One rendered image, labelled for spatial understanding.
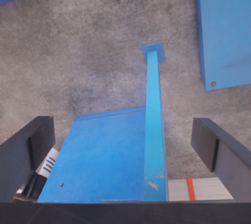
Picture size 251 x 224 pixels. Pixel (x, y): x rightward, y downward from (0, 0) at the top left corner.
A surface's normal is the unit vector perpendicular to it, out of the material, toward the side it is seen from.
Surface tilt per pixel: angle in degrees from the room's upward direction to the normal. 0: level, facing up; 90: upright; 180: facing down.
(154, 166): 90
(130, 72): 0
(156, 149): 90
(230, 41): 0
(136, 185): 90
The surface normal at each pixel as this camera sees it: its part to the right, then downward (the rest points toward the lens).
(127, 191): -0.29, -0.77
